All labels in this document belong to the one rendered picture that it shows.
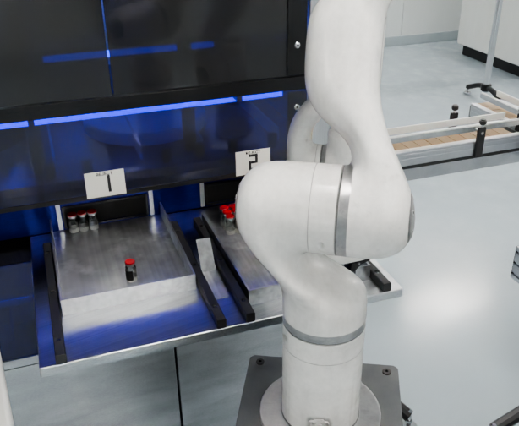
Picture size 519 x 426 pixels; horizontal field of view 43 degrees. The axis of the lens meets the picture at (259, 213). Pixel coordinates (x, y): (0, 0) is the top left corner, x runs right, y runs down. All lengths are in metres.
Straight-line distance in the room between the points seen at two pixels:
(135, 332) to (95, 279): 0.20
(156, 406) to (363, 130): 1.21
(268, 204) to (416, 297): 2.10
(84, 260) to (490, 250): 2.27
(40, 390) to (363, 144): 1.17
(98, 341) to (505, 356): 1.79
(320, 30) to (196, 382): 1.19
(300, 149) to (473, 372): 1.57
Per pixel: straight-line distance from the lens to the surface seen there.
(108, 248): 1.49
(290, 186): 0.82
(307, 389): 0.97
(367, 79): 0.84
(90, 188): 1.46
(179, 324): 1.23
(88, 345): 1.22
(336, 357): 0.93
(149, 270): 1.39
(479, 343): 2.69
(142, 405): 1.83
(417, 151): 1.86
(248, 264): 1.39
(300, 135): 1.14
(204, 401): 1.88
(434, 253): 3.21
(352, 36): 0.84
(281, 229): 0.82
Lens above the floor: 1.62
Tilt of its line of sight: 28 degrees down
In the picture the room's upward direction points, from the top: 1 degrees counter-clockwise
